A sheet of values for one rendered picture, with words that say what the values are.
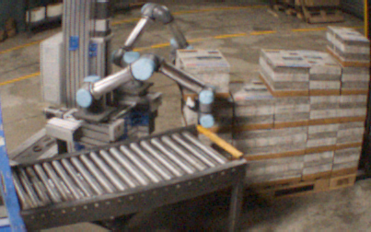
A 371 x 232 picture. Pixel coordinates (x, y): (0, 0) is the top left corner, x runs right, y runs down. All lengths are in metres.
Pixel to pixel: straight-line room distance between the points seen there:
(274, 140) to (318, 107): 0.42
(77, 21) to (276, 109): 1.48
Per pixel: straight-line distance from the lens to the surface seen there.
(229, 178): 3.01
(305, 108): 3.91
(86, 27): 3.62
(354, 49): 3.94
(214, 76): 3.65
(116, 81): 3.29
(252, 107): 3.78
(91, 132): 3.60
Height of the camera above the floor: 2.22
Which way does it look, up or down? 24 degrees down
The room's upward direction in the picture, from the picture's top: straight up
